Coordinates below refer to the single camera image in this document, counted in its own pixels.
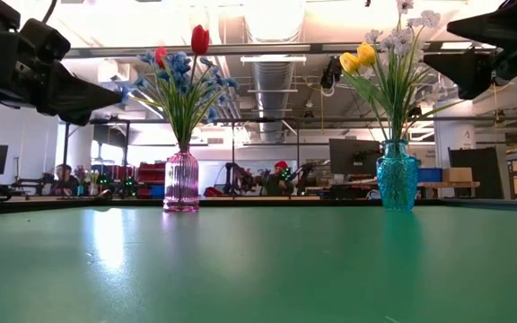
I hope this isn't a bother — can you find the person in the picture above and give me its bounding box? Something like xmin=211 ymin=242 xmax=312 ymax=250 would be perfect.
xmin=262 ymin=160 xmax=296 ymax=197
xmin=51 ymin=163 xmax=81 ymax=197

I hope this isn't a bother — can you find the wide silver ceiling duct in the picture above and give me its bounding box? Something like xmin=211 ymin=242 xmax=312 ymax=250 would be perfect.
xmin=251 ymin=60 xmax=296 ymax=144

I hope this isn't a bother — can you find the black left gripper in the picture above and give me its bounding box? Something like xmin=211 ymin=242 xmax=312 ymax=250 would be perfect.
xmin=0 ymin=30 xmax=124 ymax=127

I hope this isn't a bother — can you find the green table mat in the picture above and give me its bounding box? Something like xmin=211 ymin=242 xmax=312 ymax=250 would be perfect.
xmin=0 ymin=204 xmax=517 ymax=323

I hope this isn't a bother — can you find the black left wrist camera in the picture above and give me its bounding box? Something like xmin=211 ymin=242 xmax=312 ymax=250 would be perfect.
xmin=19 ymin=17 xmax=72 ymax=64

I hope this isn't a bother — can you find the blue plastic bin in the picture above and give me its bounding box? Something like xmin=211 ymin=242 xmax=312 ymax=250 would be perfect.
xmin=417 ymin=167 xmax=443 ymax=183

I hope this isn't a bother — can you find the purple glass vase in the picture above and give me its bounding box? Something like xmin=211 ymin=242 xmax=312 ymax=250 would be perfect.
xmin=162 ymin=144 xmax=200 ymax=213

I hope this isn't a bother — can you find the red tulip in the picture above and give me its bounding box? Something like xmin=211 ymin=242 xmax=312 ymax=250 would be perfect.
xmin=153 ymin=46 xmax=184 ymax=149
xmin=189 ymin=24 xmax=211 ymax=149

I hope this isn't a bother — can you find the black hanging cable reel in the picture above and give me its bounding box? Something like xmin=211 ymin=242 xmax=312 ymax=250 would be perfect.
xmin=320 ymin=56 xmax=345 ymax=98

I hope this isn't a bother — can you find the gray overhead beam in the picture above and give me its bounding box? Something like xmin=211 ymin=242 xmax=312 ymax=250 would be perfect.
xmin=63 ymin=39 xmax=497 ymax=62

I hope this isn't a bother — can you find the white ceiling light bar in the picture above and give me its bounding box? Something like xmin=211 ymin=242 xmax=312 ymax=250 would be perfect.
xmin=240 ymin=54 xmax=308 ymax=65

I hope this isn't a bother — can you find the large black monitor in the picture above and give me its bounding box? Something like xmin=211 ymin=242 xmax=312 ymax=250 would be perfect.
xmin=329 ymin=137 xmax=383 ymax=176

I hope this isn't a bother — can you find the wooden background table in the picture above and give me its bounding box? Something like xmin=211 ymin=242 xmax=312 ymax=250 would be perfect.
xmin=417 ymin=180 xmax=482 ymax=199

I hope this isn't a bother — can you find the black table frame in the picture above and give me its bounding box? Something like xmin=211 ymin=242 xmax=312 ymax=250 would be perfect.
xmin=0 ymin=196 xmax=517 ymax=217

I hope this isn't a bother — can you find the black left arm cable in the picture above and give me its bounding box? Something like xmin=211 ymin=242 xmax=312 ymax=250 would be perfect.
xmin=41 ymin=0 xmax=59 ymax=24

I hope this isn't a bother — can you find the black standing panel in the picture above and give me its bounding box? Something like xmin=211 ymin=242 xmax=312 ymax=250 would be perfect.
xmin=447 ymin=145 xmax=506 ymax=199

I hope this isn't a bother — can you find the blue glass vase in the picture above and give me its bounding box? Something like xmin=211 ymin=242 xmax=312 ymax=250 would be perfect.
xmin=376 ymin=138 xmax=420 ymax=213

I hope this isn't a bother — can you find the red storage rack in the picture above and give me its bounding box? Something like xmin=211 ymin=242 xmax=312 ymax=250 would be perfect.
xmin=105 ymin=161 xmax=168 ymax=199

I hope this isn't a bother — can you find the cardboard box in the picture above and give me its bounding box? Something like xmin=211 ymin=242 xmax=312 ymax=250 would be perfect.
xmin=442 ymin=166 xmax=474 ymax=183

